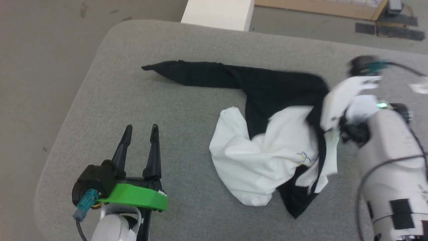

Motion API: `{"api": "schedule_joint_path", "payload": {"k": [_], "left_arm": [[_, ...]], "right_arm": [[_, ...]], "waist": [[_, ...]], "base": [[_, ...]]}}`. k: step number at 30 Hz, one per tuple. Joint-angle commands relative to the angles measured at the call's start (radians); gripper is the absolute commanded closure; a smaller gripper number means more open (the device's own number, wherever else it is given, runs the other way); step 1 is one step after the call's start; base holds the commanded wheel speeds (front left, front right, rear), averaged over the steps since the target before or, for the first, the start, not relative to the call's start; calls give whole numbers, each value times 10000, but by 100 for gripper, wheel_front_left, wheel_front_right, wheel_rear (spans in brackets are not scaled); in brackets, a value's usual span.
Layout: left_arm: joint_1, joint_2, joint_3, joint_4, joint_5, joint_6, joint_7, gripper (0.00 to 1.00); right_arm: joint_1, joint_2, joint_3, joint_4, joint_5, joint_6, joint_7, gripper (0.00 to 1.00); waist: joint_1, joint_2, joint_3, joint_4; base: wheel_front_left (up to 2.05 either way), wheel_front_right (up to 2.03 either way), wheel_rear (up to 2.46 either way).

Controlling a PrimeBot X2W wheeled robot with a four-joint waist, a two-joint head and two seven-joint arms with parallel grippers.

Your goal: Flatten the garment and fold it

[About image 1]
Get black and white shirt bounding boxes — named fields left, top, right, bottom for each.
left=141, top=60, right=338, bottom=220

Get wooden framed grid fence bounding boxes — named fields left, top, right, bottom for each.
left=254, top=0, right=389, bottom=21

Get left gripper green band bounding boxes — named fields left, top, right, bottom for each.
left=97, top=124, right=168, bottom=212

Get white cable tag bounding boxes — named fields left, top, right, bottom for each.
left=409, top=76, right=428, bottom=95

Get grey floor device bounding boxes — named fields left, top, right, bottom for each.
left=385, top=0, right=406, bottom=16

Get right cable with teal plug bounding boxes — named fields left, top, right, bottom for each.
left=366, top=60, right=428, bottom=78

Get left cable with teal plug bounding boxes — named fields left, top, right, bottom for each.
left=73, top=188, right=101, bottom=241

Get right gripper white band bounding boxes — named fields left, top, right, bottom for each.
left=320, top=75, right=383, bottom=133

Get white rectangular block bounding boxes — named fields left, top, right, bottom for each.
left=181, top=0, right=255, bottom=32

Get cable with teal plug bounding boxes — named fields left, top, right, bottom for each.
left=73, top=188, right=101, bottom=241
left=366, top=60, right=428, bottom=78

